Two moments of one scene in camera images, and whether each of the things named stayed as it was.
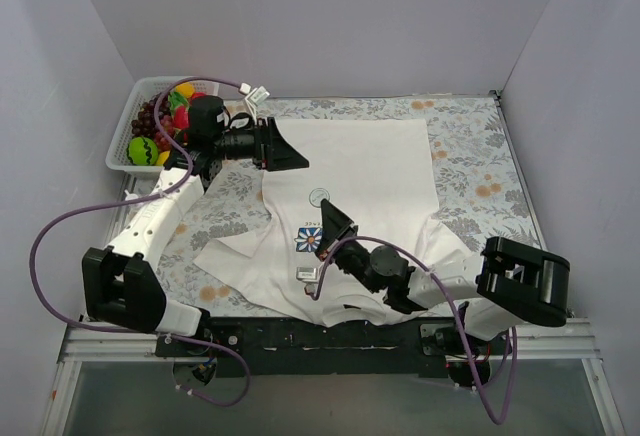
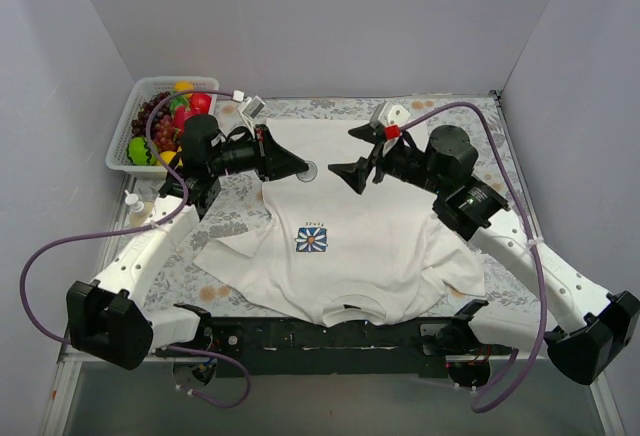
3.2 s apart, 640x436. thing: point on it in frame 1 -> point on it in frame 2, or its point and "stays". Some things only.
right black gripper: x=338 y=245 -> x=377 y=157
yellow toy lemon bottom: x=163 y=156 stays
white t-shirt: x=378 y=174 stays
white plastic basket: x=142 y=90 stays
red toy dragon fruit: x=181 y=117 stays
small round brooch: x=317 y=195 -> x=310 y=174
